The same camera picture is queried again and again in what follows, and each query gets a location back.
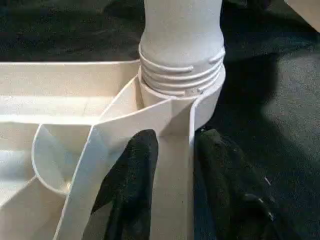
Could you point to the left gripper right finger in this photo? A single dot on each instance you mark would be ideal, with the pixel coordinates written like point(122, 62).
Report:
point(230, 195)

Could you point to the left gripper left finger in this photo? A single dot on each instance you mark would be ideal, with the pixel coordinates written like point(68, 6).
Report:
point(127, 190)

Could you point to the white plastic table top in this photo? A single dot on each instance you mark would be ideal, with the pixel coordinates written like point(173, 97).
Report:
point(62, 87)

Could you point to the white plastic table leg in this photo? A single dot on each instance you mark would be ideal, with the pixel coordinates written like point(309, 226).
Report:
point(180, 37)

